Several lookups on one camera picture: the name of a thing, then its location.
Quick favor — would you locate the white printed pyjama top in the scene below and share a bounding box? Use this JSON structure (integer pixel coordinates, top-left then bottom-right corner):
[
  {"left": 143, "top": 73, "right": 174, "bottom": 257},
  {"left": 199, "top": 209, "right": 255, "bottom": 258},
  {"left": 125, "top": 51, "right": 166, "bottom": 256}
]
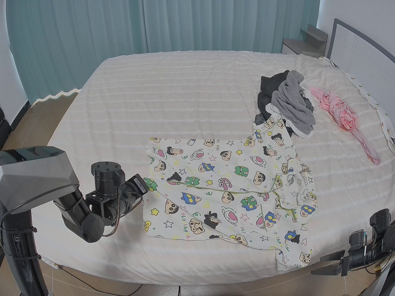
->
[{"left": 143, "top": 117, "right": 318, "bottom": 272}]

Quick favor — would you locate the grey bedside table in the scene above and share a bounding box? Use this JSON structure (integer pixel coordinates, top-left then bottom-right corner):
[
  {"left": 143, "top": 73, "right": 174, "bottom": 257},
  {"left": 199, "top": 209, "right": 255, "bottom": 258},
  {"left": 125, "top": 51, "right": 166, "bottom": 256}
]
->
[{"left": 281, "top": 24, "right": 328, "bottom": 58}]

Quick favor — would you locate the blue-green curtain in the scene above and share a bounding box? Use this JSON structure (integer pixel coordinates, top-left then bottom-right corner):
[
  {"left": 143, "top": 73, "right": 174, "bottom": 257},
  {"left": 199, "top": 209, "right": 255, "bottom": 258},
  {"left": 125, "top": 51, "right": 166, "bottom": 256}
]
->
[
  {"left": 141, "top": 0, "right": 322, "bottom": 55},
  {"left": 6, "top": 0, "right": 148, "bottom": 104}
]

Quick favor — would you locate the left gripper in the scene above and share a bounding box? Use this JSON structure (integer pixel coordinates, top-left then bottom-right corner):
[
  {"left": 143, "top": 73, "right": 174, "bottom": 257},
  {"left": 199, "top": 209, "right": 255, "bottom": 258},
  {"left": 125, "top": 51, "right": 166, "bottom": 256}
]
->
[{"left": 119, "top": 173, "right": 149, "bottom": 213}]

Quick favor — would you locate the bed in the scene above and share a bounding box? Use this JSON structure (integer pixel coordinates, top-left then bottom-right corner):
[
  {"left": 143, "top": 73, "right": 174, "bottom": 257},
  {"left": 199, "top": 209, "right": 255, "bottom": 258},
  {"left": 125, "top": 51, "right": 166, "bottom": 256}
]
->
[{"left": 31, "top": 19, "right": 395, "bottom": 287}]

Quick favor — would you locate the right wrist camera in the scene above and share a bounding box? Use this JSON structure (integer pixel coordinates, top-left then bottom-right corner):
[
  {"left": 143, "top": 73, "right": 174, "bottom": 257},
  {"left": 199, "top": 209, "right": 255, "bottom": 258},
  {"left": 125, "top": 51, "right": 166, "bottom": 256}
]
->
[{"left": 349, "top": 231, "right": 365, "bottom": 252}]

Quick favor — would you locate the pink garment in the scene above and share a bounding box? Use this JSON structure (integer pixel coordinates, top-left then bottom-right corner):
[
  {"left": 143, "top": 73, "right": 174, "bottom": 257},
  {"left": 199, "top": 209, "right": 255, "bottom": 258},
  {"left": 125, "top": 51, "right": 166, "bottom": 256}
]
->
[{"left": 310, "top": 87, "right": 381, "bottom": 166}]

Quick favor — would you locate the white printed pillow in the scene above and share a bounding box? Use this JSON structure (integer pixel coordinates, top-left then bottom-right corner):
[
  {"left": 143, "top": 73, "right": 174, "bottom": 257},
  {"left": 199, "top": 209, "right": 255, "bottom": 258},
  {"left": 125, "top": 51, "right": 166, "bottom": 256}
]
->
[{"left": 318, "top": 56, "right": 395, "bottom": 153}]

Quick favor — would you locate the pile of clothes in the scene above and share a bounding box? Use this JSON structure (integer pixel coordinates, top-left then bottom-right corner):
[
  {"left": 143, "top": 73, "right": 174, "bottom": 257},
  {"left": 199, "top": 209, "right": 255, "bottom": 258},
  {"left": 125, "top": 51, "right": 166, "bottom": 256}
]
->
[{"left": 254, "top": 70, "right": 317, "bottom": 139}]

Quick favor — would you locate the black cable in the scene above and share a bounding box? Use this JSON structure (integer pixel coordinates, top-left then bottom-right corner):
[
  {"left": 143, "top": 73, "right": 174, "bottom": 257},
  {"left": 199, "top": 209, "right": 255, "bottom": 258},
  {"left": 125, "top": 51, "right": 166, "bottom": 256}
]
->
[{"left": 59, "top": 265, "right": 144, "bottom": 293}]

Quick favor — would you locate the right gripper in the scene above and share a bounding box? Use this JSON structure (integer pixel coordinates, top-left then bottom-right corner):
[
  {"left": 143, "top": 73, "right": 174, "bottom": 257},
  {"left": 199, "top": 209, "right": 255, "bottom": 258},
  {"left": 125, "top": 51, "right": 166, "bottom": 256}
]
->
[{"left": 311, "top": 247, "right": 375, "bottom": 277}]

